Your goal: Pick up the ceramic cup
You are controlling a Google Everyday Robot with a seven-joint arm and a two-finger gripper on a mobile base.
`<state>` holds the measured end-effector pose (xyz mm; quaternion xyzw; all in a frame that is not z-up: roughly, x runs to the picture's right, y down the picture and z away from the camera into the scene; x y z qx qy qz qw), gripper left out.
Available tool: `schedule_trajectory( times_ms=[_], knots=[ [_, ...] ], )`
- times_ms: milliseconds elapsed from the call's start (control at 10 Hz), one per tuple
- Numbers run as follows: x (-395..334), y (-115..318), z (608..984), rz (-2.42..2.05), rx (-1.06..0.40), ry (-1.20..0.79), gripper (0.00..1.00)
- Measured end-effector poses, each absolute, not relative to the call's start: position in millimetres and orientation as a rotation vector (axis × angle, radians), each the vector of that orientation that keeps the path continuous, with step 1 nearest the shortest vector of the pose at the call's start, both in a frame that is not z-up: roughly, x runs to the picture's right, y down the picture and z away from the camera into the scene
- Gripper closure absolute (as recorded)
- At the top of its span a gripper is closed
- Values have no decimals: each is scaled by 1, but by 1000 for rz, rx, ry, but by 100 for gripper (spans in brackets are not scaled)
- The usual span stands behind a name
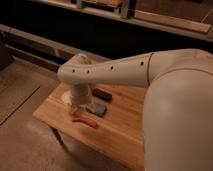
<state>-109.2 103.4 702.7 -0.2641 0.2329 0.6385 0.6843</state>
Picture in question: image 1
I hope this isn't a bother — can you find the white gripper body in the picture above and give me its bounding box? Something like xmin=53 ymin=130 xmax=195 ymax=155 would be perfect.
xmin=70 ymin=84 xmax=92 ymax=106

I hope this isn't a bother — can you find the wooden shelf rail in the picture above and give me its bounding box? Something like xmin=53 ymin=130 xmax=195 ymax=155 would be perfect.
xmin=33 ymin=0 xmax=213 ymax=42

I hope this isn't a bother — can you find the black rectangular block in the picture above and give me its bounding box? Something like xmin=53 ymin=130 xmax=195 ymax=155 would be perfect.
xmin=92 ymin=88 xmax=112 ymax=102

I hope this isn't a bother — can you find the blue sponge block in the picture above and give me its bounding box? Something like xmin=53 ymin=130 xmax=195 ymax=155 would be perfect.
xmin=86 ymin=103 xmax=107 ymax=117

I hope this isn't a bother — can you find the red elongated tool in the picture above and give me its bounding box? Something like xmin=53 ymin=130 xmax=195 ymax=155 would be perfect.
xmin=72 ymin=116 xmax=98 ymax=128

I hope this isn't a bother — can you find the wooden table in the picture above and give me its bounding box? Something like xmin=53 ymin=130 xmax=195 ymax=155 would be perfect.
xmin=33 ymin=83 xmax=146 ymax=171

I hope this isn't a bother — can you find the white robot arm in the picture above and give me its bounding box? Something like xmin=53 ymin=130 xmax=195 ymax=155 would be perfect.
xmin=58 ymin=49 xmax=213 ymax=171

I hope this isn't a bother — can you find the white ceramic cup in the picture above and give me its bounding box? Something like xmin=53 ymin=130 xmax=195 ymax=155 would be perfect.
xmin=61 ymin=91 xmax=73 ymax=106

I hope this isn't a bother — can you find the dark metal table leg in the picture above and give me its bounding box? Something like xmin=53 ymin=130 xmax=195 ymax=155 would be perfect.
xmin=51 ymin=127 xmax=65 ymax=146

